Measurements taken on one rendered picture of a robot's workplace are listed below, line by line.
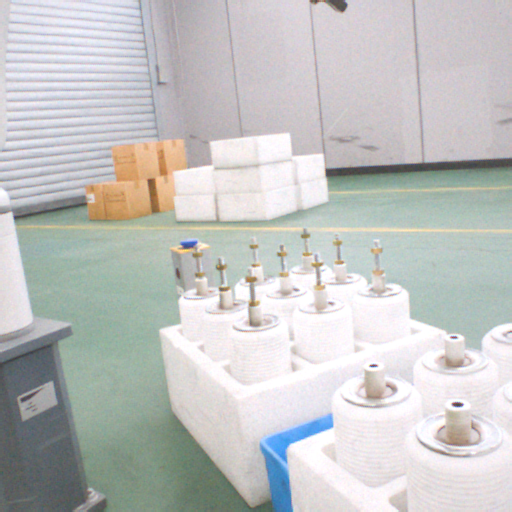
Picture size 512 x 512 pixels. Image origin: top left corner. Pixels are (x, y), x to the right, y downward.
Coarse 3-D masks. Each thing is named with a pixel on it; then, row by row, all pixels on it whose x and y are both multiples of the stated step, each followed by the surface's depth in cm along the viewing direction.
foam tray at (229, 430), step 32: (192, 352) 99; (384, 352) 90; (416, 352) 93; (192, 384) 99; (224, 384) 85; (256, 384) 83; (288, 384) 83; (320, 384) 86; (192, 416) 103; (224, 416) 86; (256, 416) 82; (288, 416) 84; (320, 416) 86; (224, 448) 90; (256, 448) 82; (256, 480) 83
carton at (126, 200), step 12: (144, 180) 474; (108, 192) 474; (120, 192) 464; (132, 192) 465; (144, 192) 474; (108, 204) 478; (120, 204) 468; (132, 204) 465; (144, 204) 475; (108, 216) 481; (120, 216) 471; (132, 216) 466
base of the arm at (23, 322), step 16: (0, 224) 76; (0, 240) 76; (16, 240) 79; (0, 256) 76; (16, 256) 78; (0, 272) 76; (16, 272) 78; (0, 288) 76; (16, 288) 78; (0, 304) 76; (16, 304) 78; (0, 320) 76; (16, 320) 78; (32, 320) 81; (0, 336) 77; (16, 336) 78
